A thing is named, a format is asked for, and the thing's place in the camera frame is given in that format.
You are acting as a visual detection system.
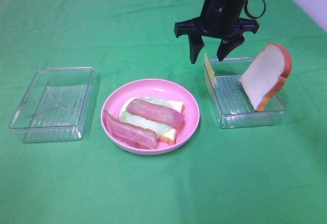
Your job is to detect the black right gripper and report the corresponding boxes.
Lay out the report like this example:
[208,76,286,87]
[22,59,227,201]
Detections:
[174,0,260,64]

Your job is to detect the yellow cheese slice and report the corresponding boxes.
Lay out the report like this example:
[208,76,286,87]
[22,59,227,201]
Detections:
[204,53,215,87]

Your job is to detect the toast bread slice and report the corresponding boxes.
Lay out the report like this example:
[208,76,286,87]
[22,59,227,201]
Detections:
[120,97,185,146]
[239,42,292,111]

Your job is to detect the bacon strip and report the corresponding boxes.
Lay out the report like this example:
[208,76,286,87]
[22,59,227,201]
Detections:
[104,110,159,149]
[126,98,184,129]

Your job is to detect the green lettuce leaf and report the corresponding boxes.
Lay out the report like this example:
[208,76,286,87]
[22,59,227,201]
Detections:
[119,97,174,136]

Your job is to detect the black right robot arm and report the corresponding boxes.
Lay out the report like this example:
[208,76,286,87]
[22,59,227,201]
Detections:
[174,0,260,63]

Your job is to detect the clear plastic right container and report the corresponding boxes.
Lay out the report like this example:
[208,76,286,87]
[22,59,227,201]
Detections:
[203,57,285,128]

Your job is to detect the clear plastic container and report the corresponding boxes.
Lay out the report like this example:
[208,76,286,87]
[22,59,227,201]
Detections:
[203,57,285,128]
[9,67,95,143]

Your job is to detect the pink round plate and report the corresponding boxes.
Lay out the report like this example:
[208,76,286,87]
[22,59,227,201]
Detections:
[101,78,200,155]

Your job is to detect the clear plastic left container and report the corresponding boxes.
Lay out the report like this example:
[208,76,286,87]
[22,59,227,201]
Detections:
[9,67,95,143]

